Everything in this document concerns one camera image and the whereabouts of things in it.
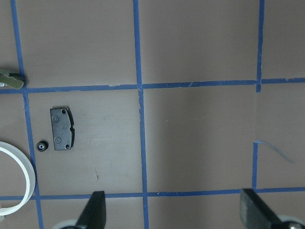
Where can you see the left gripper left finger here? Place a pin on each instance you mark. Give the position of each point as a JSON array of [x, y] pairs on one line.
[[94, 214]]

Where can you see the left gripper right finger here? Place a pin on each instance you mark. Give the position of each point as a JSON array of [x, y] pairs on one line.
[[255, 214]]

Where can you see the black brake pad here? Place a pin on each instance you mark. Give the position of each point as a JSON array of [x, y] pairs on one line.
[[63, 132]]

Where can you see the brown paper mat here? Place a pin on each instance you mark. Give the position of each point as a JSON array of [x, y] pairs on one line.
[[177, 105]]

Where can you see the green curved brake shoe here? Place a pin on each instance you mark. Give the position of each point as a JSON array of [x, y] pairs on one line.
[[13, 80]]

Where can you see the white curved plastic bracket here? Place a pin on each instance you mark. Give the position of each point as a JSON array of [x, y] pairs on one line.
[[17, 177]]

